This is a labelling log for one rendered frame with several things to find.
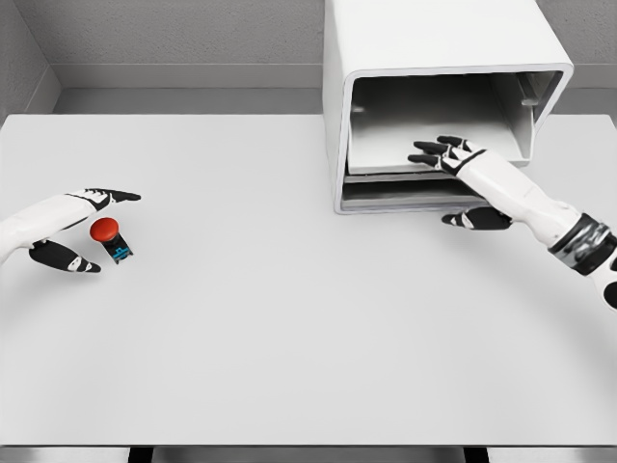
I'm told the shallow white cabinet drawer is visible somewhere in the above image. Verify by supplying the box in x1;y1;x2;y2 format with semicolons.
340;175;489;214

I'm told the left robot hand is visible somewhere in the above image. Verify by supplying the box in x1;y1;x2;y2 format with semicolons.
16;187;143;275

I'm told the red button load switch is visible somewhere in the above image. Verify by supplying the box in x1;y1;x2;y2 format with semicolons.
89;217;135;265

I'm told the deep white cabinet drawer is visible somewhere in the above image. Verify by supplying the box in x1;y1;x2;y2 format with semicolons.
345;75;537;177

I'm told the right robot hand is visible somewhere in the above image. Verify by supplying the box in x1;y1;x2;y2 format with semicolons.
407;135;544;232

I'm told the white tabletop storage cabinet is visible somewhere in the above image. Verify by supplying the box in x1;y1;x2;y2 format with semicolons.
322;0;576;217

